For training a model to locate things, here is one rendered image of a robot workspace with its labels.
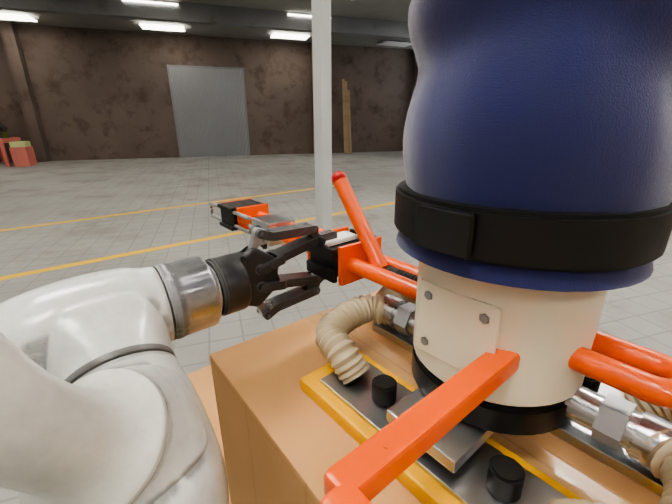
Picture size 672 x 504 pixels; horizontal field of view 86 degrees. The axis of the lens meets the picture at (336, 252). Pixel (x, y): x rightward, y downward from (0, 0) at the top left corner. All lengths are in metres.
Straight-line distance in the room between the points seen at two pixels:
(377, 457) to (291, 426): 0.22
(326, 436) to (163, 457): 0.19
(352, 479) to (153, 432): 0.15
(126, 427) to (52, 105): 15.26
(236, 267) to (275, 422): 0.19
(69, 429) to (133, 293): 0.18
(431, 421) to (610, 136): 0.21
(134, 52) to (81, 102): 2.38
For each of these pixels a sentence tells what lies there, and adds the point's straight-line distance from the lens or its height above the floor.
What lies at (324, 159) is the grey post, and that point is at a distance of 3.53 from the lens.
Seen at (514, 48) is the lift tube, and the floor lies 1.31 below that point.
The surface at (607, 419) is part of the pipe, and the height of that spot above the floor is 1.03.
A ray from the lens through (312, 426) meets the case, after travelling 0.45.
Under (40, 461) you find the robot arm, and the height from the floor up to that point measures 1.10.
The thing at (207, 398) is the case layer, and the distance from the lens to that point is 1.14.
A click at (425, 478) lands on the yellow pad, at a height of 0.96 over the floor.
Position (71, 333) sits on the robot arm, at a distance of 0.40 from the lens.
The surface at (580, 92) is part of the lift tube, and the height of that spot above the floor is 1.28.
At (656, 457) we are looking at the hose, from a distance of 0.40.
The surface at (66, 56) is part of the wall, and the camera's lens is 15.40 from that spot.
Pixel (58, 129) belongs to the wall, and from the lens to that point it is 15.48.
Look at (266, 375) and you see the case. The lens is 0.52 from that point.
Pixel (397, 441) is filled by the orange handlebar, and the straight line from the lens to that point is 0.25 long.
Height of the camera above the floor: 1.27
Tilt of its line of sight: 20 degrees down
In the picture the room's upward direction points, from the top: straight up
